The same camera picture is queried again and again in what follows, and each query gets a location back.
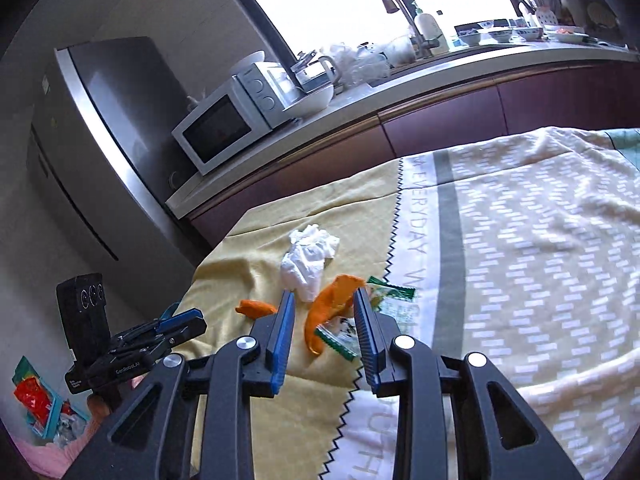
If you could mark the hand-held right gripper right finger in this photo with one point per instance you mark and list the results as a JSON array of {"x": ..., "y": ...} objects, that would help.
[{"x": 365, "y": 340}]

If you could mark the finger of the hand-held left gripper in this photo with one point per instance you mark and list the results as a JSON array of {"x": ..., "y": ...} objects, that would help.
[
  {"x": 189, "y": 329},
  {"x": 171, "y": 311}
]

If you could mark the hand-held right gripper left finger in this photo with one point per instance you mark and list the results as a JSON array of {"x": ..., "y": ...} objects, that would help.
[{"x": 280, "y": 340}]

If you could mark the small green torn packet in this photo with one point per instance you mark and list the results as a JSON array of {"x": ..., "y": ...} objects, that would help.
[{"x": 337, "y": 342}]

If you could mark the small orange peel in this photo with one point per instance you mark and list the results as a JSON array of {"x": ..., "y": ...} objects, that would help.
[{"x": 257, "y": 308}]

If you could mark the large orange peel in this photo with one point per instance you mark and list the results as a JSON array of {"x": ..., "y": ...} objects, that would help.
[{"x": 325, "y": 305}]

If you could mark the green clear snack packet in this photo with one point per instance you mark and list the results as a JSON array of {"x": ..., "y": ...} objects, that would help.
[{"x": 395, "y": 292}]

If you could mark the white tissue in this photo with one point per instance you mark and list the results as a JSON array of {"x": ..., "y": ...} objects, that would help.
[{"x": 307, "y": 260}]

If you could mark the teal waste bin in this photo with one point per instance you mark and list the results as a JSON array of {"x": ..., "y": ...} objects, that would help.
[{"x": 50, "y": 405}]

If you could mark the person's left hand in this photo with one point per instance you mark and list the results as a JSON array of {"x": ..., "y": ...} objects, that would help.
[{"x": 100, "y": 405}]

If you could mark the red snack packet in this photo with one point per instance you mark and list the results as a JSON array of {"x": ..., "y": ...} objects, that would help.
[{"x": 32, "y": 396}]

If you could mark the yellow patterned tablecloth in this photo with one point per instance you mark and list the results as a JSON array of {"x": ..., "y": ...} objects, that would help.
[{"x": 500, "y": 260}]

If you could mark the grey steel refrigerator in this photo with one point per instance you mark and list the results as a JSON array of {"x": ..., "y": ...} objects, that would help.
[{"x": 115, "y": 135}]

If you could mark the white microwave oven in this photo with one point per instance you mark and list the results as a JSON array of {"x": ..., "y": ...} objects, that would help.
[{"x": 220, "y": 125}]

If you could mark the small white figurine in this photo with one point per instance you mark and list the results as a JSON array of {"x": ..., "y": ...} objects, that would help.
[{"x": 194, "y": 102}]

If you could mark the brown base cabinets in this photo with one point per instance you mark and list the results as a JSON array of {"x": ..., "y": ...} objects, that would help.
[{"x": 450, "y": 115}]

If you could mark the wide white bowl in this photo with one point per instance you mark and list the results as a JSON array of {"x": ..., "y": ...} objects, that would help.
[{"x": 310, "y": 101}]

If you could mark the white kitchen countertop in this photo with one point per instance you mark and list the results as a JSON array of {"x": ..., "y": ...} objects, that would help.
[{"x": 400, "y": 90}]

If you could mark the white bowl on microwave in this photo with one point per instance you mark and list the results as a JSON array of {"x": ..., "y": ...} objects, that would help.
[{"x": 247, "y": 61}]

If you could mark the glass kettle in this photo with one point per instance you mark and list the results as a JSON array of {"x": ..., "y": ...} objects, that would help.
[{"x": 317, "y": 72}]

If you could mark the pile of clear plastic bags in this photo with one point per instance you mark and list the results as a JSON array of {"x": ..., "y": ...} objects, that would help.
[{"x": 360, "y": 65}]

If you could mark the clear plastic containers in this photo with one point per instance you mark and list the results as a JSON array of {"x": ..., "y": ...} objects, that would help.
[{"x": 400, "y": 50}]

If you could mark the white soap pump bottle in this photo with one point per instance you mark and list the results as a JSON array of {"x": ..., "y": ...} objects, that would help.
[{"x": 430, "y": 30}]

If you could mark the steel kitchen faucet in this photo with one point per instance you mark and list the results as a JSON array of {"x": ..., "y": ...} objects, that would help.
[{"x": 412, "y": 25}]

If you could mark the clear bottle dark cap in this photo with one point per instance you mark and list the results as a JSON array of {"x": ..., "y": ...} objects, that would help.
[{"x": 445, "y": 22}]

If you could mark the dark framed window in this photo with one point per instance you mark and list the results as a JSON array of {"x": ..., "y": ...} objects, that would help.
[{"x": 350, "y": 5}]

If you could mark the small blue patterned bowl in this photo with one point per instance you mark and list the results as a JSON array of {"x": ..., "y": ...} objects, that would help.
[{"x": 486, "y": 24}]

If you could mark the white plate with food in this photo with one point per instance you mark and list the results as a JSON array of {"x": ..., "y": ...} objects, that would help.
[{"x": 566, "y": 36}]

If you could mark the utensil holder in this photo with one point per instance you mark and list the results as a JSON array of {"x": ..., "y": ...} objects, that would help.
[{"x": 537, "y": 10}]

